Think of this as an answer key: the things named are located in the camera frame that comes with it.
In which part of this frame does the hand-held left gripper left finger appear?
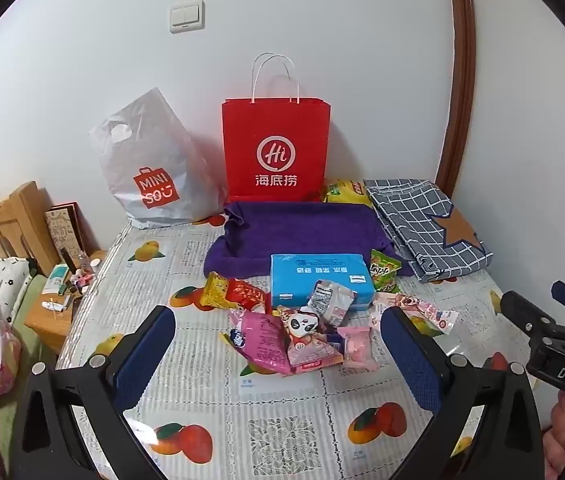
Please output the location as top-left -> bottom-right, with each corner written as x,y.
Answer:
10,305 -> 177,480

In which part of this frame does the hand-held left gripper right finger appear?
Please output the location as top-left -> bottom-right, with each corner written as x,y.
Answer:
380,306 -> 546,480

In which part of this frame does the long pale pink snack packet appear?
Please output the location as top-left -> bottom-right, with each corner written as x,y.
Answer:
371,292 -> 459,336

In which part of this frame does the pink panda snack packet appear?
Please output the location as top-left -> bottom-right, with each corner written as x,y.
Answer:
275,306 -> 346,373

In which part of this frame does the yellow red snack packet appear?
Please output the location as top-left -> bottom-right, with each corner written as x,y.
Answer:
199,271 -> 273,317

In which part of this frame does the purple cloth lined basket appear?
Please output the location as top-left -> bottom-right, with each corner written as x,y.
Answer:
204,201 -> 413,278

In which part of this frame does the small pink marshmallow packet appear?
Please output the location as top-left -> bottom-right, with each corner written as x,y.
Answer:
337,325 -> 376,372

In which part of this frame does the wooden nightstand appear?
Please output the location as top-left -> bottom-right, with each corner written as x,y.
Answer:
27,250 -> 108,356

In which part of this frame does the silver white snack packet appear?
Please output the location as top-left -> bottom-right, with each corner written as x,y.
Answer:
309,280 -> 357,333

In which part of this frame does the green bedding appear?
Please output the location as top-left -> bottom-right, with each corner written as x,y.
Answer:
0,274 -> 58,461

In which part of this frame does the grey checked folded cloth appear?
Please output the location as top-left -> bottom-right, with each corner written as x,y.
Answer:
364,177 -> 494,282

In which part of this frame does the fruit printed tablecloth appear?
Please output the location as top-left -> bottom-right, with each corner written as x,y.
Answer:
57,212 -> 533,480

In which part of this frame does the blue tissue pack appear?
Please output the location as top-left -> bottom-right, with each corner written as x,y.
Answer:
270,253 -> 374,311

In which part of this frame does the yellow green snack packet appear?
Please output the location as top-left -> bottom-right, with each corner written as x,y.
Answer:
323,179 -> 373,207

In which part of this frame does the white plastic shopping bag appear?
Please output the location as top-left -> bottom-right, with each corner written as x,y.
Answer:
88,87 -> 228,231

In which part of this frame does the wooden headboard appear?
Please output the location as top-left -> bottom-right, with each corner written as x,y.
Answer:
0,181 -> 60,276

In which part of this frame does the red paper bag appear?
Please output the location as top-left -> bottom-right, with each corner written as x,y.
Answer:
221,52 -> 332,204

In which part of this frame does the brown wooden door frame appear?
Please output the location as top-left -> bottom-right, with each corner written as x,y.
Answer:
435,0 -> 478,193

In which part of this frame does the white light switch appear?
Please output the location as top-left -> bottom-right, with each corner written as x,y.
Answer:
169,1 -> 206,35

